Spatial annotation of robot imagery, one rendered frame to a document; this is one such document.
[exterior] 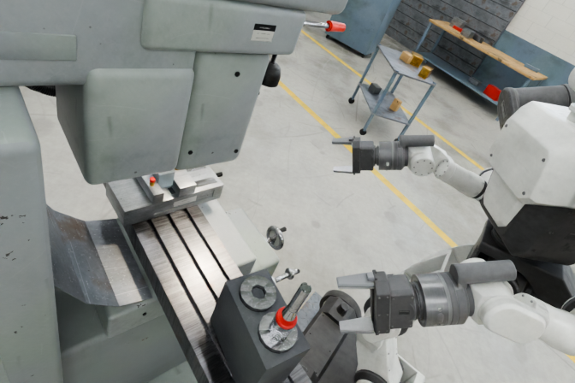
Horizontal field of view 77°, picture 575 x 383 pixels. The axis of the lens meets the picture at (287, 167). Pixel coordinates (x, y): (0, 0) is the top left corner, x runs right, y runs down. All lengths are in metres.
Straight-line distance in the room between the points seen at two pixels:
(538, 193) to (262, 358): 0.64
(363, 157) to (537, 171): 0.47
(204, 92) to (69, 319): 0.81
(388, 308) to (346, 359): 0.99
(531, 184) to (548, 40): 7.40
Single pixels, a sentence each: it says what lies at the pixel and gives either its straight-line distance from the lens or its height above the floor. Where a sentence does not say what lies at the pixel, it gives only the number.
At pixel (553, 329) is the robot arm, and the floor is 1.49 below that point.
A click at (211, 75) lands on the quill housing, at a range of 0.76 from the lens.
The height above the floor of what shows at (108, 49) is 1.63.
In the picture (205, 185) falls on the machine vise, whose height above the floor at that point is 1.04.
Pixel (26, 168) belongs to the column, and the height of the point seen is 1.52.
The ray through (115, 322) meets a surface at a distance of 1.18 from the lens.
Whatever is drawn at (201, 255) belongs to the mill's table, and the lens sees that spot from 1.18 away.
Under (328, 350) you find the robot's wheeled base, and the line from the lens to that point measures 1.61.
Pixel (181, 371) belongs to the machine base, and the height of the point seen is 0.20.
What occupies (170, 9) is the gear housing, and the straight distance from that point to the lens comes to 0.64.
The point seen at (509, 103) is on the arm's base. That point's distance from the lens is 1.07.
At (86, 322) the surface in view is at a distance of 1.29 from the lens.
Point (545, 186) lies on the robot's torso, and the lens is 0.84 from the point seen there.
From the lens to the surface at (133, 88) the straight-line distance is 0.68.
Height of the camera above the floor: 1.91
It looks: 36 degrees down
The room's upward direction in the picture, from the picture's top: 24 degrees clockwise
